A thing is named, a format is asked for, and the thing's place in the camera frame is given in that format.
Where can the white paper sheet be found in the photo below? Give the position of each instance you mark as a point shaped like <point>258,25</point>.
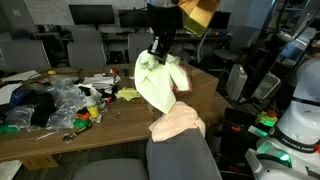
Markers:
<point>8,93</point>
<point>20,76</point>

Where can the peach shirt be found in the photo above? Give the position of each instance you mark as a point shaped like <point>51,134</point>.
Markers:
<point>173,121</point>

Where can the thin white stick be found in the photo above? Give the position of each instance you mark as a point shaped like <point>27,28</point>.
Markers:
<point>46,135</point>

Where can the small wall plate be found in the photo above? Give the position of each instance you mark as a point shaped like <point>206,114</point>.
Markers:
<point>16,12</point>

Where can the black cloth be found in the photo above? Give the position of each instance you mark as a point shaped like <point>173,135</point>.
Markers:
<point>41,110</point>

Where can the small green object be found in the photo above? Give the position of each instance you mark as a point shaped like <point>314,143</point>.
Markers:
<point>81,123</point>

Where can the large brown cardboard box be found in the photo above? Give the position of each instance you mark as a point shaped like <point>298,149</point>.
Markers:
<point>205,88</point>

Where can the small red ball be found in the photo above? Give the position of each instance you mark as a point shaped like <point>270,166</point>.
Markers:
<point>114,70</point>

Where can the small metal screw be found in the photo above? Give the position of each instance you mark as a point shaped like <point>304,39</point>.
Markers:
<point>117,115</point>

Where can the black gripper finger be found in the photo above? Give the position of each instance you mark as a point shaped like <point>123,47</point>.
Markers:
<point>165,50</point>
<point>153,46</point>

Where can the yellow cleaning cloth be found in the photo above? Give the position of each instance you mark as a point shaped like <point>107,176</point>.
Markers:
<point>128,94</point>

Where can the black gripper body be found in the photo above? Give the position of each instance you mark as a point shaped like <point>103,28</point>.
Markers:
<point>165,18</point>

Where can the green plastic item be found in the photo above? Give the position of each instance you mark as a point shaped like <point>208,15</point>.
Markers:
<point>8,129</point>

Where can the small yellow ball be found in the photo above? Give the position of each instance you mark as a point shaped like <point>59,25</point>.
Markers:
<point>51,72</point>

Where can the white bottle yellow liquid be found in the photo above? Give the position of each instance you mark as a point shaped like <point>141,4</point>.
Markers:
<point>93,108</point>

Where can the blue bagged item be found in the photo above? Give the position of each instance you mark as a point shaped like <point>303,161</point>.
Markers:
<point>20,96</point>

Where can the black computer monitor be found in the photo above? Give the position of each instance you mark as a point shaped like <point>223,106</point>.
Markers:
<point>91,14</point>
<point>221,20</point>
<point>133,18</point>

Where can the white space heater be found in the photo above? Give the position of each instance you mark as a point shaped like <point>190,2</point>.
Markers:
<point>266,86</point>
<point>236,81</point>

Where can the clear plastic bag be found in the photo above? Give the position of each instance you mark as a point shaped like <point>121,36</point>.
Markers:
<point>66,96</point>

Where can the green lit gadget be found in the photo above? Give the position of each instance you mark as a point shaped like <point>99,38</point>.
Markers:
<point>266,120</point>

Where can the low cardboard carton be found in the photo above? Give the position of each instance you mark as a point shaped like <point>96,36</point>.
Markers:
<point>40,162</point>

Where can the white paper stack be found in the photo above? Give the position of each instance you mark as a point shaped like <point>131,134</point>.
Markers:
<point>98,80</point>

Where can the light green towel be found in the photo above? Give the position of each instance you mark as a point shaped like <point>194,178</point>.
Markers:
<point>153,83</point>

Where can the orange plastic item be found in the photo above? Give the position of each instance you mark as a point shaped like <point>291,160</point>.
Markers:
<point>84,116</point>

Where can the red marker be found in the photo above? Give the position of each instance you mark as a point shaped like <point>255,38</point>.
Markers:
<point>108,99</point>

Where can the grey office chair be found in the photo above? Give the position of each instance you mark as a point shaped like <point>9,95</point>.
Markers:
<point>183,156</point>
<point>87,36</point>
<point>140,46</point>
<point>23,55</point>
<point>86,55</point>
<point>241,43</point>

